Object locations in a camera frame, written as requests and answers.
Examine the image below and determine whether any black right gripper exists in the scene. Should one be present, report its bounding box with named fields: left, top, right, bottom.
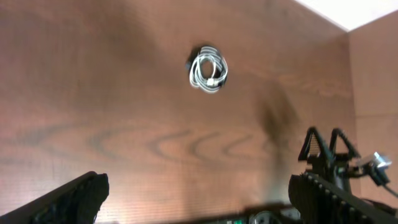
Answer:
left=298, top=127, right=364, bottom=190

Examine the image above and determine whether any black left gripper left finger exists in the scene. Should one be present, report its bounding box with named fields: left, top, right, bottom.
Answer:
left=1, top=171, right=109, bottom=224

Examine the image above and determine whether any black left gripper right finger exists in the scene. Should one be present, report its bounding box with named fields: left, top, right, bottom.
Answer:
left=289, top=173, right=397, bottom=224

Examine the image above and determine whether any black USB cable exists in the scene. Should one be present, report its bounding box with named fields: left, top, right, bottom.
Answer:
left=185, top=43, right=229, bottom=90

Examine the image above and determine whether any white USB cable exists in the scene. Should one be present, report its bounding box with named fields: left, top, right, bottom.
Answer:
left=188, top=45, right=229, bottom=94

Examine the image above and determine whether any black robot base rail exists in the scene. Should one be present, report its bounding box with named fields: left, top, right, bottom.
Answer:
left=175, top=203, right=305, bottom=224

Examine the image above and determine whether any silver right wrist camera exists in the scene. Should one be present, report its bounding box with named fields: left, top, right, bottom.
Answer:
left=356, top=152, right=392, bottom=186

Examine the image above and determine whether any black right camera cable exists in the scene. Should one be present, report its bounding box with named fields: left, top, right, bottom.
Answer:
left=381, top=183, right=398, bottom=198

